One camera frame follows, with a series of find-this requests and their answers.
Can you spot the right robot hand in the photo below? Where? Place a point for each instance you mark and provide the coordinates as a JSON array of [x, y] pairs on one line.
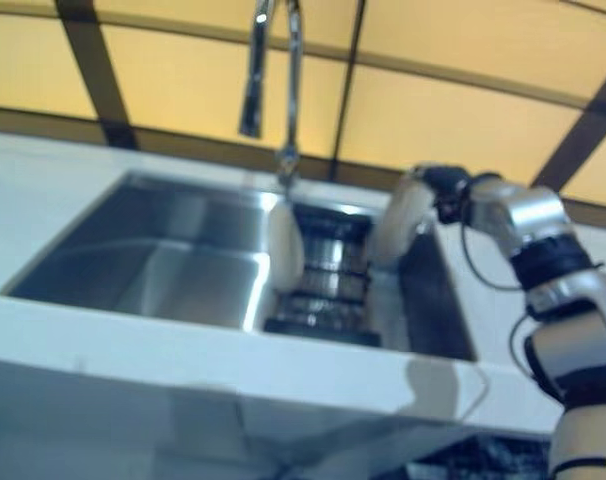
[[448, 187]]

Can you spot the beige ceramic plate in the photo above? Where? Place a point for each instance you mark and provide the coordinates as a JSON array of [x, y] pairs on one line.
[[285, 250], [400, 225]]

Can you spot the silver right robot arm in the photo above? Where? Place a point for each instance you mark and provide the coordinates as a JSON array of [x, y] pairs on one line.
[[533, 215]]

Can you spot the black sink dish rack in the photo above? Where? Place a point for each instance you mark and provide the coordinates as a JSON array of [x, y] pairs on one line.
[[323, 327]]

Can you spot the chrome kitchen faucet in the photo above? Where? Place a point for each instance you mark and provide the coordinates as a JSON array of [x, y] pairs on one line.
[[293, 75]]

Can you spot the stainless steel sink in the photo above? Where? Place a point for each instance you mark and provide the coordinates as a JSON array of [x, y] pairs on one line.
[[183, 270]]

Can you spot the black window frame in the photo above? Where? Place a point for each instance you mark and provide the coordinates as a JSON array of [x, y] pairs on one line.
[[90, 65]]

